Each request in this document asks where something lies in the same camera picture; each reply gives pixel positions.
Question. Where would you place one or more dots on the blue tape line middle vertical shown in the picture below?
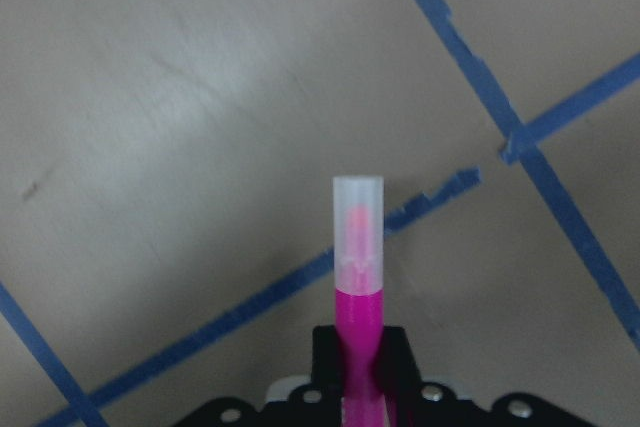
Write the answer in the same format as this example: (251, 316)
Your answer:
(478, 269)

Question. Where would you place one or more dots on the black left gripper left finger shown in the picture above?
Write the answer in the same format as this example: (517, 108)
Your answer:
(328, 365)

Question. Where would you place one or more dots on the blue tape line horizontal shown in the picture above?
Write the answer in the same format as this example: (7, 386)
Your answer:
(522, 146)
(53, 367)

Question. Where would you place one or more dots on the blue tape line lower horizontal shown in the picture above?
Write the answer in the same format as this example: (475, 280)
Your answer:
(53, 367)

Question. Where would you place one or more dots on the pink highlighter pen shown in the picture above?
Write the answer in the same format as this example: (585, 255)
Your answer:
(358, 227)

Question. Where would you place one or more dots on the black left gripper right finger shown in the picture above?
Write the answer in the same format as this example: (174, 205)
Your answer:
(396, 371)

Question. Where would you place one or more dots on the blue tape line upper horizontal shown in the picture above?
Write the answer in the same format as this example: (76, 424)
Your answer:
(522, 146)

